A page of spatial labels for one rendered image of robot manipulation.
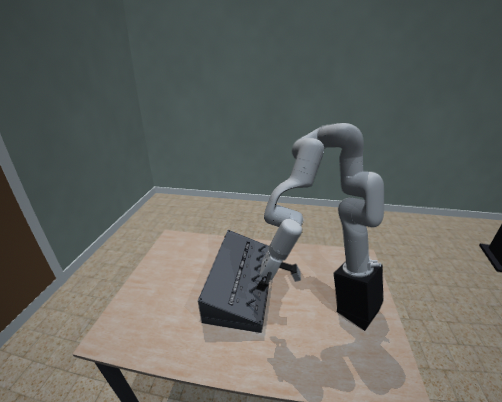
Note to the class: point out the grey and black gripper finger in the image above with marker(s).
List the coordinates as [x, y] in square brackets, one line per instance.
[262, 285]

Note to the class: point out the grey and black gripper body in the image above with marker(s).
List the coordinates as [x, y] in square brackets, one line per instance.
[269, 264]

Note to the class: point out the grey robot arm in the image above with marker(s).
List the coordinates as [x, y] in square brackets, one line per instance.
[308, 152]

